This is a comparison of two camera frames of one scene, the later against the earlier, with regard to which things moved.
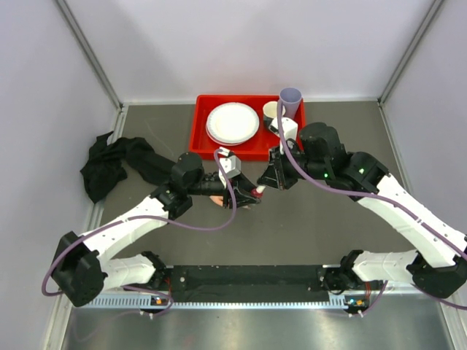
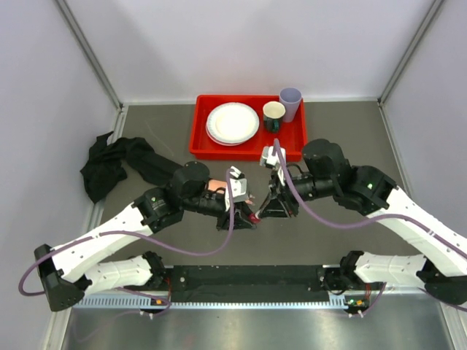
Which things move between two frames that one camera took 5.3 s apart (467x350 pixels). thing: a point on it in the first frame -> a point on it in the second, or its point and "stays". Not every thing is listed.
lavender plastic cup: [290, 97] stays
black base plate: [246, 284] stays
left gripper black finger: [243, 200] -> [247, 211]
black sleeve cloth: [105, 165] stays
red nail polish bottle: [255, 194] -> [253, 219]
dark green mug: [270, 111] stays
